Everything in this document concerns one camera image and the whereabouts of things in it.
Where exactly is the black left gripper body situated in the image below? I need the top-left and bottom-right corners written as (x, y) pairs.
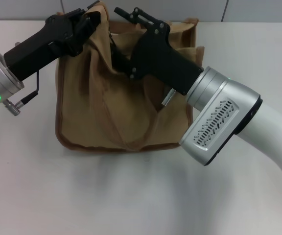
top-left (3, 13), bottom-right (77, 82)

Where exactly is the silver metal zipper pull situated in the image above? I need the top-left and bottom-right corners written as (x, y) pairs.
top-left (108, 30), bottom-right (116, 48)

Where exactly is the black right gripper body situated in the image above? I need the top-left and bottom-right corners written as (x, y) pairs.
top-left (127, 20), bottom-right (205, 96)

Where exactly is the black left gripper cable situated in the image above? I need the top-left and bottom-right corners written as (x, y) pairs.
top-left (5, 70), bottom-right (40, 117)

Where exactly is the khaki canvas food bag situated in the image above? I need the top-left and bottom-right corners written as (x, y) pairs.
top-left (54, 1), bottom-right (205, 151)

